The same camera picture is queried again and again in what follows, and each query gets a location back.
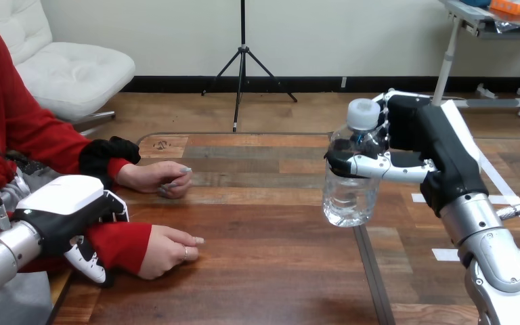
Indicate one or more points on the person's hand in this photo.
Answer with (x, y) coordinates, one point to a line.
(163, 251)
(152, 177)

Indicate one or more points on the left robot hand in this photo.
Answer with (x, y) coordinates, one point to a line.
(65, 197)

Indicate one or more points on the person's forearm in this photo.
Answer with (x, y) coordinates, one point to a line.
(123, 246)
(76, 150)

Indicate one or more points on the white cushioned chair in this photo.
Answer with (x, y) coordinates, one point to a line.
(71, 76)

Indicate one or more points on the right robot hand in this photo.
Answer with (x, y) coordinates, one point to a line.
(444, 148)

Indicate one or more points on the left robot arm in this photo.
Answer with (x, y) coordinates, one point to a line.
(4, 255)

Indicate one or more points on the clear water bottle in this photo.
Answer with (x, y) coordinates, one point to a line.
(349, 202)

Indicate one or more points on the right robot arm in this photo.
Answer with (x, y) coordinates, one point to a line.
(497, 264)

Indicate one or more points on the white desk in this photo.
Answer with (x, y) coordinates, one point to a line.
(466, 18)

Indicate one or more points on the orange thing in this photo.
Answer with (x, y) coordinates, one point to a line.
(515, 6)

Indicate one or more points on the black tripod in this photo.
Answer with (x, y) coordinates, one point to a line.
(242, 63)

